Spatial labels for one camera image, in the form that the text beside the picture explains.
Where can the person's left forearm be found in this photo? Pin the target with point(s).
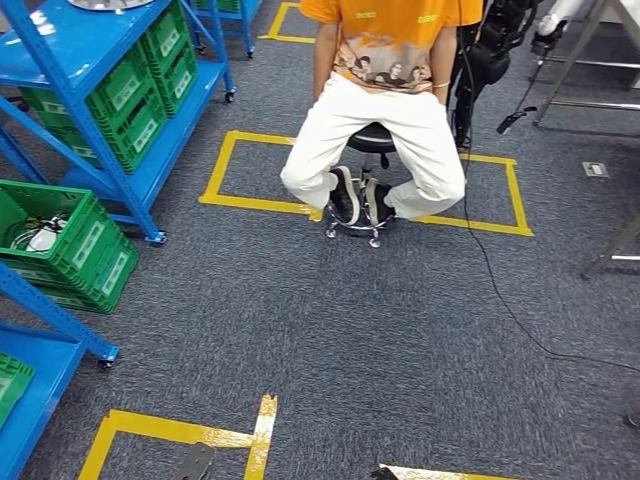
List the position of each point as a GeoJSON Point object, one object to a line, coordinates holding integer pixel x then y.
{"type": "Point", "coordinates": [444, 63]}

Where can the person's right forearm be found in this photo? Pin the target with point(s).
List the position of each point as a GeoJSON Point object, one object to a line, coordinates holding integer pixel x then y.
{"type": "Point", "coordinates": [324, 60]}

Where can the black round stool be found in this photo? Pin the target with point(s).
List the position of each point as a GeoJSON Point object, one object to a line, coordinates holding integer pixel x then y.
{"type": "Point", "coordinates": [372, 138]}

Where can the person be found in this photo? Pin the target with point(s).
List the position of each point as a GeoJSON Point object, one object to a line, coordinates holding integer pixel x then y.
{"type": "Point", "coordinates": [390, 40]}

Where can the black humanoid robot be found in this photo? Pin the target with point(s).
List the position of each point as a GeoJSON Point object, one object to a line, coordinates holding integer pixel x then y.
{"type": "Point", "coordinates": [487, 53]}

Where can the grey wheel cover hubcap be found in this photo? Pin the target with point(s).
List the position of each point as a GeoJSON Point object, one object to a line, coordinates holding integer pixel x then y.
{"type": "Point", "coordinates": [110, 4]}

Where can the small white object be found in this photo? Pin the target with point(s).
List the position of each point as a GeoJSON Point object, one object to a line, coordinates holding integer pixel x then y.
{"type": "Point", "coordinates": [42, 240]}

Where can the grey floor socket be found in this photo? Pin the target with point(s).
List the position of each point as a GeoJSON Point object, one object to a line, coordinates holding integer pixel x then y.
{"type": "Point", "coordinates": [595, 169]}

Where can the steel side table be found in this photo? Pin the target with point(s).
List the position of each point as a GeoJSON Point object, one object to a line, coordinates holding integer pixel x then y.
{"type": "Point", "coordinates": [569, 64]}

